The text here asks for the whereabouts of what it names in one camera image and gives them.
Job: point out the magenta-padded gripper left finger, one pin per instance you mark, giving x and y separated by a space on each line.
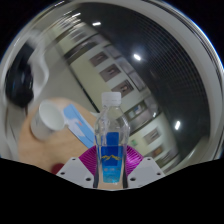
76 171

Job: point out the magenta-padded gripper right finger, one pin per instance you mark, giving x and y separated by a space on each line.
146 170

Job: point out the clear water bottle blue label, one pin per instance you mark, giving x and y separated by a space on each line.
112 160

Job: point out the green exit sign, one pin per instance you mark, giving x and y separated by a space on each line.
134 143

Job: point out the light blue paper booklet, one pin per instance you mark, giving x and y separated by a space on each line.
80 126

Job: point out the white ceramic mug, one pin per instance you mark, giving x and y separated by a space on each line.
48 120

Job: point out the white lattice chair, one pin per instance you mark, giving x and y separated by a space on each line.
40 66

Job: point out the round ceiling lights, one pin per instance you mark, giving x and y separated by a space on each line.
137 57

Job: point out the row of framed wall pictures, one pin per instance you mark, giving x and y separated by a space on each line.
110 72

